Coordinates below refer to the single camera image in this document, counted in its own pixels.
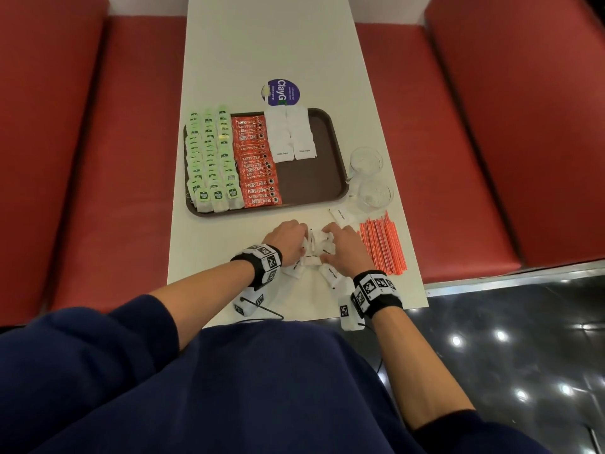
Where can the person's left hand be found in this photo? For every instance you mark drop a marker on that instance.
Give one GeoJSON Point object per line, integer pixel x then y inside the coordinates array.
{"type": "Point", "coordinates": [283, 238]}

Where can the person's right hand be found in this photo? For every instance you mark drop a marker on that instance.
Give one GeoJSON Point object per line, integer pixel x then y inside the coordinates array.
{"type": "Point", "coordinates": [350, 252]}

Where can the person's left fingers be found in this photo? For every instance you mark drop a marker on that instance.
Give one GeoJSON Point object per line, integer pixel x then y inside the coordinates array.
{"type": "Point", "coordinates": [298, 234]}

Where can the person's right fingers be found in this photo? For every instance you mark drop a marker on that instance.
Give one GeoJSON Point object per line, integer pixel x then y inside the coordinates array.
{"type": "Point", "coordinates": [332, 231]}

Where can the pile of white sugar sachets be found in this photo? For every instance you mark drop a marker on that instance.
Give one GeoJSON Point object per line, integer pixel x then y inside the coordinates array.
{"type": "Point", "coordinates": [315, 250]}

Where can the person's right forearm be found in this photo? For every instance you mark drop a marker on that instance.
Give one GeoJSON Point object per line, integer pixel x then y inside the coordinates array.
{"type": "Point", "coordinates": [416, 364]}

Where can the person's left forearm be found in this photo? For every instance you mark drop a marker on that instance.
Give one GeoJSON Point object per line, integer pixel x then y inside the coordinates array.
{"type": "Point", "coordinates": [208, 290]}

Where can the white sugar sachet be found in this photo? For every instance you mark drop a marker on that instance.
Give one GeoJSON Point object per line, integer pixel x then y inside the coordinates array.
{"type": "Point", "coordinates": [292, 270]}
{"type": "Point", "coordinates": [341, 215]}
{"type": "Point", "coordinates": [331, 276]}

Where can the black left wristband with markers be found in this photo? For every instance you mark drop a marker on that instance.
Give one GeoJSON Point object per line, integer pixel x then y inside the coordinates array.
{"type": "Point", "coordinates": [262, 262]}

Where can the black wristband with markers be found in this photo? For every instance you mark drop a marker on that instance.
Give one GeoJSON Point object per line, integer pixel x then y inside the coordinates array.
{"type": "Point", "coordinates": [376, 290]}
{"type": "Point", "coordinates": [262, 262]}

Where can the bunch of orange stirrer sticks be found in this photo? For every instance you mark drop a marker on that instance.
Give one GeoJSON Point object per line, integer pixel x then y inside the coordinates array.
{"type": "Point", "coordinates": [383, 243]}

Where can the clear glass cup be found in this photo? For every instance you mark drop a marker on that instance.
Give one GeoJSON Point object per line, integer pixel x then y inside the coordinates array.
{"type": "Point", "coordinates": [376, 194]}
{"type": "Point", "coordinates": [366, 161]}

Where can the brown plastic tray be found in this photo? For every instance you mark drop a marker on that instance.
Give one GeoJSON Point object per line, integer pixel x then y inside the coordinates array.
{"type": "Point", "coordinates": [307, 174]}

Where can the black right wristband with markers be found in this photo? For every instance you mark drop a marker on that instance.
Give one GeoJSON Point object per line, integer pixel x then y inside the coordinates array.
{"type": "Point", "coordinates": [376, 290]}

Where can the row of red coffee sachets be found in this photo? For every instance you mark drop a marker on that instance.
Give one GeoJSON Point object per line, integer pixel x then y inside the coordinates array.
{"type": "Point", "coordinates": [255, 160]}

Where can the stack of white sugar sachets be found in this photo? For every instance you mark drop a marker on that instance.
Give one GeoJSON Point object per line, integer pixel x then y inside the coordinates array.
{"type": "Point", "coordinates": [289, 132]}

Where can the rows of green tea bags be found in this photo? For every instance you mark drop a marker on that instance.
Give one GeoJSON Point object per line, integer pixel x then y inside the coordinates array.
{"type": "Point", "coordinates": [210, 160]}

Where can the red bench seat cushion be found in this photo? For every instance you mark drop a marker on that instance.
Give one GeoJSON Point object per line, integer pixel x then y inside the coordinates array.
{"type": "Point", "coordinates": [127, 160]}
{"type": "Point", "coordinates": [425, 160]}

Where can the round blue sticker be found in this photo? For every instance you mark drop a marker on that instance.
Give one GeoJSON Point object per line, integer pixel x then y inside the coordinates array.
{"type": "Point", "coordinates": [279, 92]}

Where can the person's navy blue clothing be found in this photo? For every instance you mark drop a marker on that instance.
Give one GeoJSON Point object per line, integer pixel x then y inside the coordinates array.
{"type": "Point", "coordinates": [212, 392]}

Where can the metal floor edge strip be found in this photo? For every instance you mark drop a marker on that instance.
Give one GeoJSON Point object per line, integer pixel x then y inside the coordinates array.
{"type": "Point", "coordinates": [515, 277]}

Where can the red bench backrest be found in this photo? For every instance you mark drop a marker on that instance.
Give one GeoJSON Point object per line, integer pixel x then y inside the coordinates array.
{"type": "Point", "coordinates": [42, 137]}
{"type": "Point", "coordinates": [529, 122]}

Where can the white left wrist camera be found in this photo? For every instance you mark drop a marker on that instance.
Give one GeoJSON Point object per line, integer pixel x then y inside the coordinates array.
{"type": "Point", "coordinates": [249, 301]}

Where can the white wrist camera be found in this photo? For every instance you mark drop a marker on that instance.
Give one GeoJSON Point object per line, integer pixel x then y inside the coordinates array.
{"type": "Point", "coordinates": [249, 301]}
{"type": "Point", "coordinates": [349, 315]}

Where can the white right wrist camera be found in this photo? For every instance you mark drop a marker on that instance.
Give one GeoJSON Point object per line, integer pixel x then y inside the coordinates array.
{"type": "Point", "coordinates": [349, 315]}

